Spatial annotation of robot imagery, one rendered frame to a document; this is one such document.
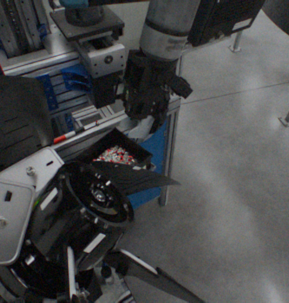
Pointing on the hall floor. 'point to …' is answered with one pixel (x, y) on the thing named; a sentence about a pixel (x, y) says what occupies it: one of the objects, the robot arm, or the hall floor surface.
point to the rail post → (169, 154)
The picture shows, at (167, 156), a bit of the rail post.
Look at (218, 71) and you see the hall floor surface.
